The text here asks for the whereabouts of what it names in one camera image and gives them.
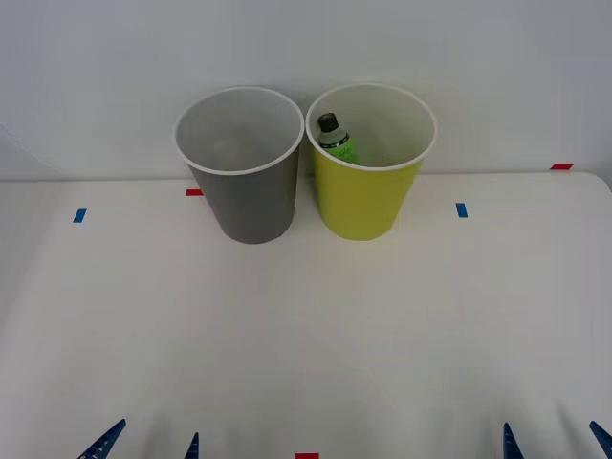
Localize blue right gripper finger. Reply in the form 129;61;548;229
588;420;612;459
502;422;529;459

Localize green label plastic bottle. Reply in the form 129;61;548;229
317;112;361;166

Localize grey plastic waste bin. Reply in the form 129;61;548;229
174;85;306;246

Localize yellow-green plastic waste bin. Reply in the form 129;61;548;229
305;82;439;242

